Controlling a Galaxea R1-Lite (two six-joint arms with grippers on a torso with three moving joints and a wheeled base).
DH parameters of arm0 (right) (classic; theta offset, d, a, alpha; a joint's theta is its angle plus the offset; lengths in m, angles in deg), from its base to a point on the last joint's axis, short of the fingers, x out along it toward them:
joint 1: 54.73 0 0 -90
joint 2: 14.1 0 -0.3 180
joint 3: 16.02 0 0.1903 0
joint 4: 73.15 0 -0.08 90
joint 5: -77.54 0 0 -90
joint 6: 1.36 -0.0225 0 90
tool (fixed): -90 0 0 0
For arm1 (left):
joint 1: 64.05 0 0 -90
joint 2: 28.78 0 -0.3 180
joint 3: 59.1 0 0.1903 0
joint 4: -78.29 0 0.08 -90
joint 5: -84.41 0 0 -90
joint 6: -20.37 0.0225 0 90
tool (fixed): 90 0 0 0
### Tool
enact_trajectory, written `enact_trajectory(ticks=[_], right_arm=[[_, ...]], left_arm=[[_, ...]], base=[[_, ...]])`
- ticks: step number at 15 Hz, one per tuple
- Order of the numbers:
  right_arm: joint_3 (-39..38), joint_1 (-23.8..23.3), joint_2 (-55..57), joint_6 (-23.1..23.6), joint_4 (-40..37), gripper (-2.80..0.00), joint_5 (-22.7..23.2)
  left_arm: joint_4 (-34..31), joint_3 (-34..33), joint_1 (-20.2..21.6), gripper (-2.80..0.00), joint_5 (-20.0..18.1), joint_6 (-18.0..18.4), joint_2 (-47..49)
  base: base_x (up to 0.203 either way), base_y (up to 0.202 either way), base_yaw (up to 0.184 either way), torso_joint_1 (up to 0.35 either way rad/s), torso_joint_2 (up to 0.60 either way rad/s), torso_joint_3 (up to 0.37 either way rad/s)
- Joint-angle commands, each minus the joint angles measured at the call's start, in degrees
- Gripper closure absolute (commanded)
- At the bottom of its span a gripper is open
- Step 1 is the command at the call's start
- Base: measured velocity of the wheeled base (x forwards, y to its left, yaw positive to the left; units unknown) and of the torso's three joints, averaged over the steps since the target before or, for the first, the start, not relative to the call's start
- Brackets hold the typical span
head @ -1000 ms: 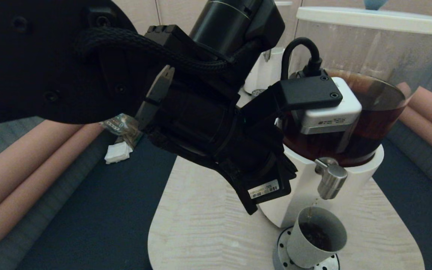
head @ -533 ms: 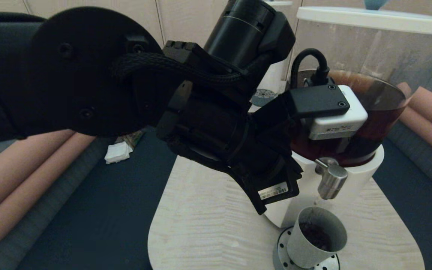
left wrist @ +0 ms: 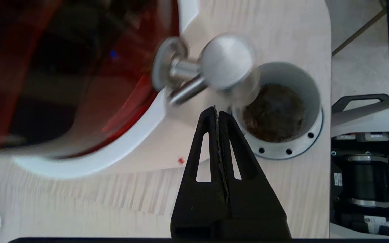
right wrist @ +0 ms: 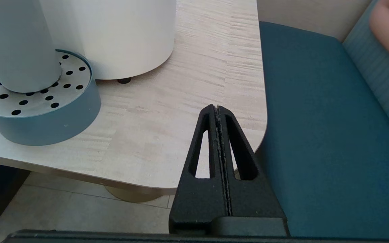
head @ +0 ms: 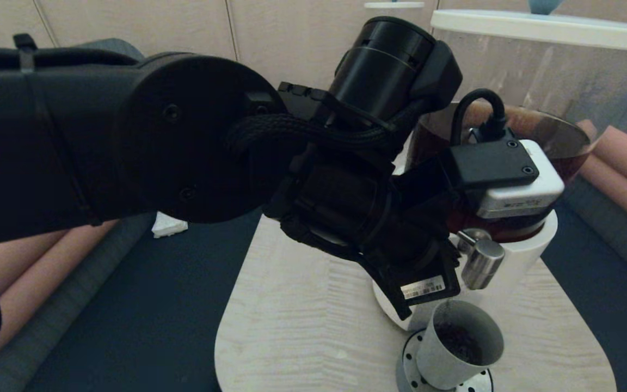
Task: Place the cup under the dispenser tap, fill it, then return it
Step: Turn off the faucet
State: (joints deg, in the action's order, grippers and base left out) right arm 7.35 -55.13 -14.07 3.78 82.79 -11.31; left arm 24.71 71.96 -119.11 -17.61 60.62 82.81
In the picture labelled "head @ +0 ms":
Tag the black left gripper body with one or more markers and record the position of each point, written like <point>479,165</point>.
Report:
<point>357,218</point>

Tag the large metal dispenser tap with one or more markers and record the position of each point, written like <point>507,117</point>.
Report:
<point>482,264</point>

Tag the grey plastic cup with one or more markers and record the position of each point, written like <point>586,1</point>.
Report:
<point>444,362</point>

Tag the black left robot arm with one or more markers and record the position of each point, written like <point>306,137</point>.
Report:
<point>74,136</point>

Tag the large perforated metal drip tray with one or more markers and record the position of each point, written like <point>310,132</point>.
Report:
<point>409,370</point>

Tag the large tea dispenser white base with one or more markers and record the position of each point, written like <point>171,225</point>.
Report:
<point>528,261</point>

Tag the white folded napkin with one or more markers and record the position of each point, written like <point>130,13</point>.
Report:
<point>169,227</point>

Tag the small water dispenser white base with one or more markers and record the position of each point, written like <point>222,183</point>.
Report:
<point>395,5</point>

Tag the grey-blue upholstered sofa bench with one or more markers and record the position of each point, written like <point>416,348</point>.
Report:
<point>607,294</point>
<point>128,326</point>

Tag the white lid with blue knob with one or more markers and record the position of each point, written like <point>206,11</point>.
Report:
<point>542,27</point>

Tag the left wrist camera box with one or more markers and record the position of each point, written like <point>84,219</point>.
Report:
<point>515,185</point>

